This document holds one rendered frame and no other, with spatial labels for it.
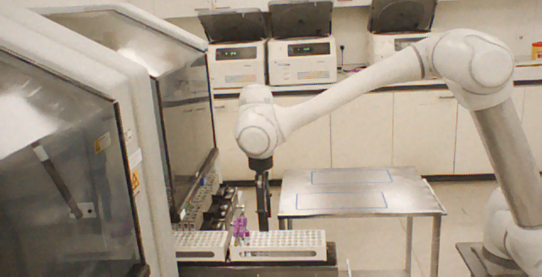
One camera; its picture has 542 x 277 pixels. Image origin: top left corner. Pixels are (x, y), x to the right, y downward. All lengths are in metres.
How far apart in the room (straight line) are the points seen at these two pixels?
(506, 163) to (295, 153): 2.65
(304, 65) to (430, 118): 1.12
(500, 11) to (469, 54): 3.41
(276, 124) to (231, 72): 2.56
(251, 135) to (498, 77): 0.57
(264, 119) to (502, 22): 3.63
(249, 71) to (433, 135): 1.61
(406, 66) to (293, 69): 2.37
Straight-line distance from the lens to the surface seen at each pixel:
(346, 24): 4.15
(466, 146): 3.92
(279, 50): 3.57
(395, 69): 1.24
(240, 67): 3.58
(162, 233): 1.28
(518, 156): 1.23
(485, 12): 4.42
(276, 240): 1.40
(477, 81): 1.07
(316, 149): 3.69
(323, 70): 3.55
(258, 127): 1.02
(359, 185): 1.86
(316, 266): 1.38
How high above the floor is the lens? 1.58
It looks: 17 degrees down
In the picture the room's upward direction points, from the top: 4 degrees counter-clockwise
